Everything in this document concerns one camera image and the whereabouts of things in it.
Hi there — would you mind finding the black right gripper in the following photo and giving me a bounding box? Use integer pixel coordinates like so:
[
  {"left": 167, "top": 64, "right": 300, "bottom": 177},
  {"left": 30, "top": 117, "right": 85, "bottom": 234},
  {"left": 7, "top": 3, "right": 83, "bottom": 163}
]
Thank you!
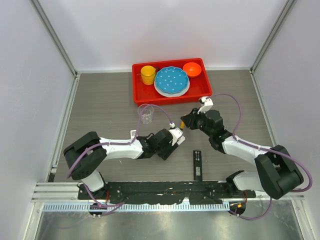
[{"left": 181, "top": 107, "right": 213, "bottom": 137}]

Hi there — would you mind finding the orange handle screwdriver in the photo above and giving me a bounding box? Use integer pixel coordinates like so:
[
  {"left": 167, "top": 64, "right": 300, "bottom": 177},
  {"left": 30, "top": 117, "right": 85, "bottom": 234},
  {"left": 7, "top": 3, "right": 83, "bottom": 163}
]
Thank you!
[{"left": 180, "top": 121, "right": 185, "bottom": 131}]

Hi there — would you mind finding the white remote with black batteries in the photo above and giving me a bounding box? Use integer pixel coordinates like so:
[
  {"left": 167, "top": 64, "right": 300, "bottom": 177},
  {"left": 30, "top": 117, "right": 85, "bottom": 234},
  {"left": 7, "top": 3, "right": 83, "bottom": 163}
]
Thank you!
[{"left": 176, "top": 135, "right": 186, "bottom": 146}]

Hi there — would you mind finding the long white remote control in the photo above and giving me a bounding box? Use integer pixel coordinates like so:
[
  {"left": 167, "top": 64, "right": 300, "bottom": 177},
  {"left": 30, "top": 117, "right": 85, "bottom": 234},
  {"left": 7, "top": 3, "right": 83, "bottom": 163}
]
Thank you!
[{"left": 130, "top": 130, "right": 137, "bottom": 139}]

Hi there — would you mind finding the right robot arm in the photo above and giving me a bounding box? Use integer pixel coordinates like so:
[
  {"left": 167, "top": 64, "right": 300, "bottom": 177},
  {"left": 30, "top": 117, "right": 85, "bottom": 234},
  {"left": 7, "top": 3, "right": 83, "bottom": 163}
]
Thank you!
[{"left": 180, "top": 108, "right": 304, "bottom": 200}]

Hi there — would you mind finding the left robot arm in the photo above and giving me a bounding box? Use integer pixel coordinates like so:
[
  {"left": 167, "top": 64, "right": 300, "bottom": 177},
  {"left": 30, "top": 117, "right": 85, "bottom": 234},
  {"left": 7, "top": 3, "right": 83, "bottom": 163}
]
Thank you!
[{"left": 63, "top": 127, "right": 185, "bottom": 200}]

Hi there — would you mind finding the clear plastic cup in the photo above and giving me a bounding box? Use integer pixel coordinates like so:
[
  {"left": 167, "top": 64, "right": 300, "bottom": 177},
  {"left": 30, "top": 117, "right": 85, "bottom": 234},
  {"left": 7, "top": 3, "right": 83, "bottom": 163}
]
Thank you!
[{"left": 137, "top": 103, "right": 154, "bottom": 125}]

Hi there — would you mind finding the white plate under blue plate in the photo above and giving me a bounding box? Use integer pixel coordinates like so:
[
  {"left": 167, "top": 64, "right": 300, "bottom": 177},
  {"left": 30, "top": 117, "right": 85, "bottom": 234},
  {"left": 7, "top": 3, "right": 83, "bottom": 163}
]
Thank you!
[{"left": 154, "top": 83, "right": 190, "bottom": 98}]

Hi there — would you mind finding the orange bowl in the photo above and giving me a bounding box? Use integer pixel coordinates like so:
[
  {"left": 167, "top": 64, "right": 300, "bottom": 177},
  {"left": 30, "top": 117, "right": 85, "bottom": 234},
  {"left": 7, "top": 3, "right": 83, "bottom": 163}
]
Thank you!
[{"left": 182, "top": 62, "right": 202, "bottom": 78}]

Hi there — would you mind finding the blue dotted plate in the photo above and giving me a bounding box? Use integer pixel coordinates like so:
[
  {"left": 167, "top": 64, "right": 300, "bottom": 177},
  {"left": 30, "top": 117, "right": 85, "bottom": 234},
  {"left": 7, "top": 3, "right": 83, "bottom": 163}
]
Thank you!
[{"left": 154, "top": 66, "right": 190, "bottom": 96}]

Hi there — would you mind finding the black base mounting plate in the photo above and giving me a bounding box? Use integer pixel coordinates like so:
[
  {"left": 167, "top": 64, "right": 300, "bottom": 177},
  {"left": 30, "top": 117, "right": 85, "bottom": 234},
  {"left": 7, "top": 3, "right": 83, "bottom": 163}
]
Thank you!
[{"left": 91, "top": 181, "right": 256, "bottom": 205}]

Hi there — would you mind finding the yellow plastic cup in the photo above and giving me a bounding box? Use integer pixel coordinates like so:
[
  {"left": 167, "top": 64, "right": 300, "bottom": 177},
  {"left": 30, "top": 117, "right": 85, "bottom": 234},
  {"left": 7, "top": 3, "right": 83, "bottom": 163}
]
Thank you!
[{"left": 140, "top": 65, "right": 157, "bottom": 85}]

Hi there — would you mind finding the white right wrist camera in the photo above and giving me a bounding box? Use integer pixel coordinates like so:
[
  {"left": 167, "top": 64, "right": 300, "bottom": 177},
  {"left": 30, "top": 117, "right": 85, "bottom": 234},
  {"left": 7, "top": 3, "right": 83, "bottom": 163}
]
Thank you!
[{"left": 197, "top": 96, "right": 214, "bottom": 115}]

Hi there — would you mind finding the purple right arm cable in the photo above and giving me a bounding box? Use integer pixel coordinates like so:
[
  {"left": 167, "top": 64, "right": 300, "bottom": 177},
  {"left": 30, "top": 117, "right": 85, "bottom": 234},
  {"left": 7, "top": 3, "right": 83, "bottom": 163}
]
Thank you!
[{"left": 207, "top": 93, "right": 313, "bottom": 221}]

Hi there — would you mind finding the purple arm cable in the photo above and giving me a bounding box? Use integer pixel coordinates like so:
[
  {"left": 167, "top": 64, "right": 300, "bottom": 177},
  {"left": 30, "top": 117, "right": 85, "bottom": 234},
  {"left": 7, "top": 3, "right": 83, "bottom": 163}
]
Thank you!
[
  {"left": 207, "top": 93, "right": 313, "bottom": 221},
  {"left": 65, "top": 104, "right": 176, "bottom": 218}
]

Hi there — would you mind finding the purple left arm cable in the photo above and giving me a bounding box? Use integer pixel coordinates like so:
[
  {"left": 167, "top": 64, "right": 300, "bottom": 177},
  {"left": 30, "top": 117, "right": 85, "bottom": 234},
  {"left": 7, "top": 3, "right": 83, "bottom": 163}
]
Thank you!
[{"left": 65, "top": 104, "right": 176, "bottom": 218}]

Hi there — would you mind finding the aluminium rail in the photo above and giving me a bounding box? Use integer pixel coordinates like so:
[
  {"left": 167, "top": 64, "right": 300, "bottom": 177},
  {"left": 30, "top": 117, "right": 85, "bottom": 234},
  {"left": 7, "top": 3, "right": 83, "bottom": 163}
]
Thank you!
[{"left": 31, "top": 182, "right": 82, "bottom": 203}]

